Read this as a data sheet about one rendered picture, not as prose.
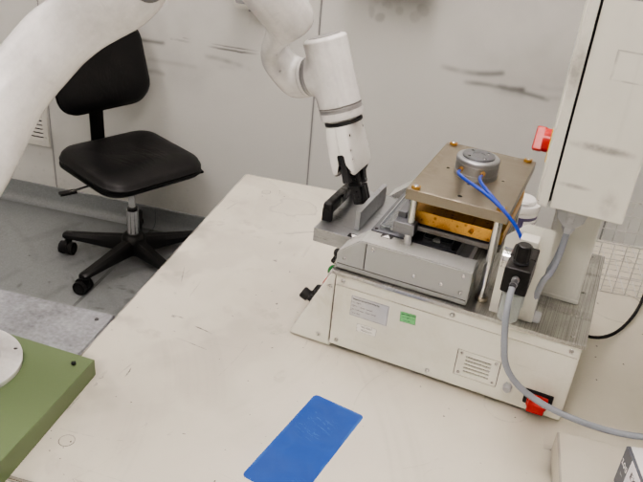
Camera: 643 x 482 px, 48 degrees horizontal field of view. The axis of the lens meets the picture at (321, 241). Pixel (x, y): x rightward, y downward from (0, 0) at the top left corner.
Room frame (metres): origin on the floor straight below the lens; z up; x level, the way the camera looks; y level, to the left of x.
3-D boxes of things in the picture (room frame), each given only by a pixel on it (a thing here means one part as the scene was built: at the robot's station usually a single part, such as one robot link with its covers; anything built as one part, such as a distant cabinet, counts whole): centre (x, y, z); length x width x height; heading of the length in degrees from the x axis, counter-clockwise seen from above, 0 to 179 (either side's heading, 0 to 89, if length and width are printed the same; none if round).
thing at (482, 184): (1.21, -0.29, 1.08); 0.31 x 0.24 x 0.13; 158
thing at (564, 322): (1.23, -0.30, 0.93); 0.46 x 0.35 x 0.01; 68
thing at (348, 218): (1.28, -0.16, 0.97); 0.30 x 0.22 x 0.08; 68
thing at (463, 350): (1.23, -0.26, 0.84); 0.53 x 0.37 x 0.17; 68
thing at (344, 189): (1.33, -0.03, 0.99); 0.15 x 0.02 x 0.04; 158
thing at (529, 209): (1.63, -0.49, 0.82); 0.09 x 0.09 x 0.15
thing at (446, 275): (1.14, -0.15, 0.96); 0.26 x 0.05 x 0.07; 68
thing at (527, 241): (0.99, -0.31, 1.05); 0.15 x 0.05 x 0.15; 158
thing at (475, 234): (1.23, -0.27, 1.07); 0.22 x 0.17 x 0.10; 158
